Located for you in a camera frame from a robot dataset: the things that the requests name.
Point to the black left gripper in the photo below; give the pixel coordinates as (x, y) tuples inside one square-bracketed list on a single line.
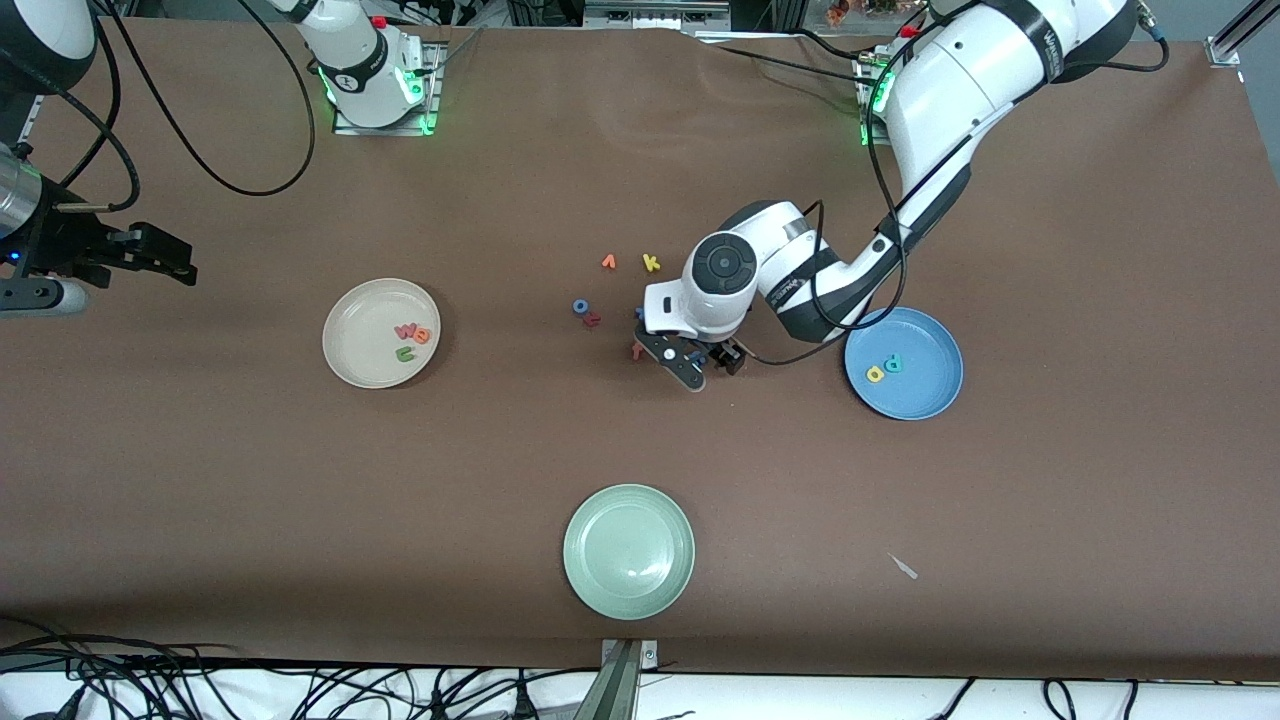
[(727, 356)]

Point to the aluminium frame profile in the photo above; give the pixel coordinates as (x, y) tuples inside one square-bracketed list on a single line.
[(1230, 45), (30, 120)]

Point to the pink foam letter w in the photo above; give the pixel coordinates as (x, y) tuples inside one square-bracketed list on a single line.
[(405, 331)]

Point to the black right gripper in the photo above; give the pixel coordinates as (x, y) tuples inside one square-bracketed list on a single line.
[(62, 249)]

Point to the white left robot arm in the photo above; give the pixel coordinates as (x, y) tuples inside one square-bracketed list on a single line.
[(950, 90)]

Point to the blue round plate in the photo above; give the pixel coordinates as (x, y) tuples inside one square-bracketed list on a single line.
[(920, 390)]

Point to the pale green round plate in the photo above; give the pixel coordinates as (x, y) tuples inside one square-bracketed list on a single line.
[(629, 552)]

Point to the white paper scrap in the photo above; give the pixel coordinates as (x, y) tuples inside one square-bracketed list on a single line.
[(903, 566)]

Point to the grey power strip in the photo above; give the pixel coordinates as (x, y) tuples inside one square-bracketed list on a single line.
[(655, 14)]

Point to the beige round plate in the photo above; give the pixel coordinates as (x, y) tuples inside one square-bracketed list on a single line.
[(381, 333)]

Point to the metal camera stand bracket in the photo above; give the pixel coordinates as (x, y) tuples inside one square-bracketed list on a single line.
[(625, 680)]

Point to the brown table cover sheet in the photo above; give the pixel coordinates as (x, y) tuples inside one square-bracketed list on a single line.
[(200, 500)]

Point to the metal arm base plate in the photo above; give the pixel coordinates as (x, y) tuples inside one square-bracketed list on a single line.
[(868, 135), (380, 130)]

